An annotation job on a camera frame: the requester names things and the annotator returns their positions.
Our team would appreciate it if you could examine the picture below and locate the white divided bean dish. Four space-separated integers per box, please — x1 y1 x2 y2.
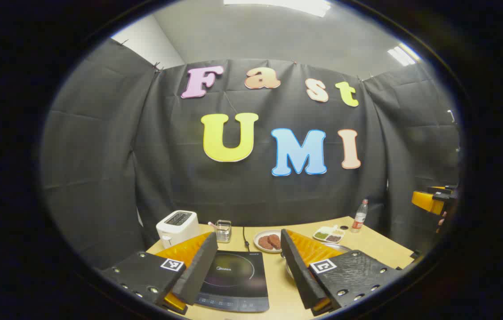
313 225 346 244

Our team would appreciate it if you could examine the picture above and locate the stainless steel pot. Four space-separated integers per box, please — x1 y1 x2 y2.
282 242 352 279

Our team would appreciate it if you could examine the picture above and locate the ceiling light panel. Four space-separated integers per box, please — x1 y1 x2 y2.
387 42 422 67

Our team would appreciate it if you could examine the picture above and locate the metal wire basket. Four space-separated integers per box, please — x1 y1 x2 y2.
216 220 232 243

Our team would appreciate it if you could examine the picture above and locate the black induction cooktop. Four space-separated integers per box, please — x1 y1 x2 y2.
194 250 270 313

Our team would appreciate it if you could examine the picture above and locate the clear plastic water bottle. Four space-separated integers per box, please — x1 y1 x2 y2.
351 199 369 233

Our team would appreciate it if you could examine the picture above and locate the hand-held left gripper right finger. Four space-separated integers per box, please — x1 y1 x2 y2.
280 229 405 317

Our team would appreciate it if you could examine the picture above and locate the white toaster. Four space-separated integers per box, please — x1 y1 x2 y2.
156 210 199 248

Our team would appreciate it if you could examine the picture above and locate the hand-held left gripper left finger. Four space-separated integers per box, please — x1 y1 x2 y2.
100 231 219 315

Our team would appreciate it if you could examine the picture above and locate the round white plate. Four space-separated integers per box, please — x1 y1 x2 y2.
254 230 284 254

